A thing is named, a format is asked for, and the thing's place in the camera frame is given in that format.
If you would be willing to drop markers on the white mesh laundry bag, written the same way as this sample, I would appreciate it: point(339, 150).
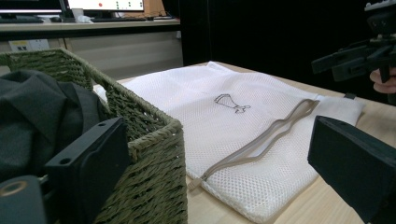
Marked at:
point(218, 130)

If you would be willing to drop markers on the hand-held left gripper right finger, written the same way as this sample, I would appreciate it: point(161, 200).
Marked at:
point(355, 168)

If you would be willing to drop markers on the black computer mouse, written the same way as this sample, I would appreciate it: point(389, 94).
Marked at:
point(56, 19)

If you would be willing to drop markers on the dark computer monitor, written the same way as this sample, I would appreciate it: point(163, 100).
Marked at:
point(28, 6)

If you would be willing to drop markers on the lit computer monitor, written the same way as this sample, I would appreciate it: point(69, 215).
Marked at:
point(106, 4)

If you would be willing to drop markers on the black curtain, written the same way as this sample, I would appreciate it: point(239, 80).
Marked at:
point(264, 34)

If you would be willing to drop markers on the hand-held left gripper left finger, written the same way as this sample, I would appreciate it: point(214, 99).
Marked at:
point(87, 174)

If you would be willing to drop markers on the brown cardboard box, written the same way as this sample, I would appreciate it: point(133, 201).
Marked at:
point(153, 6)

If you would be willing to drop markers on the white yellow label sticker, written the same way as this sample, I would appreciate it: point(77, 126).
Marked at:
point(28, 45)

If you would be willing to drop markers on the beige office desk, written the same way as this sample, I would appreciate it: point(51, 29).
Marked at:
point(124, 49)

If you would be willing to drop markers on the white cup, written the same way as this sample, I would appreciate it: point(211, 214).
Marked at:
point(77, 13)

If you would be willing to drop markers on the black keyboard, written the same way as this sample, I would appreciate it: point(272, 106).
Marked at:
point(118, 19)
point(18, 20)

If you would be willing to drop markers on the green woven basket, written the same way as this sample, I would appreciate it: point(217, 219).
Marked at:
point(149, 174)

